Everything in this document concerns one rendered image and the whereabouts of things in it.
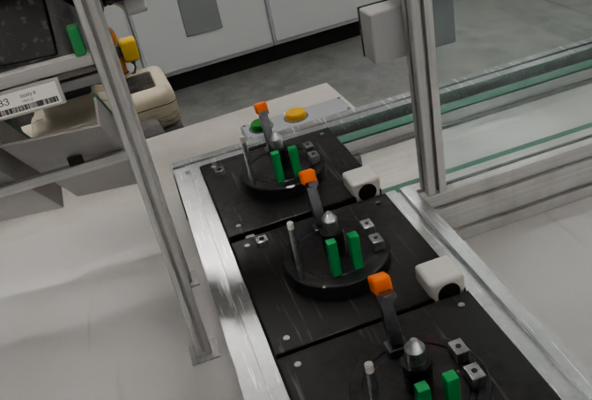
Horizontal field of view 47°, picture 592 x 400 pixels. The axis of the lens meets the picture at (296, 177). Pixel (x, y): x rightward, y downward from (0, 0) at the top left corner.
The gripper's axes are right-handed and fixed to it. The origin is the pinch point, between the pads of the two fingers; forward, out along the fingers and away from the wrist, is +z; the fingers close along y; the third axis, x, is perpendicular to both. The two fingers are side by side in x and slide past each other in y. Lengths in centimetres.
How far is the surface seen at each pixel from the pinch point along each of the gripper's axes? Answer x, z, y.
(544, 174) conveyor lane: 21, 28, 65
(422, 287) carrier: 8, 46, 38
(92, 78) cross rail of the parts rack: -2.2, 10.9, 3.7
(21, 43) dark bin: -16.6, 17.9, -0.1
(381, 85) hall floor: 212, -154, 104
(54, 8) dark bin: -16.9, 13.7, 3.7
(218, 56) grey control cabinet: 230, -219, 23
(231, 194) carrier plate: 23.0, 16.9, 17.6
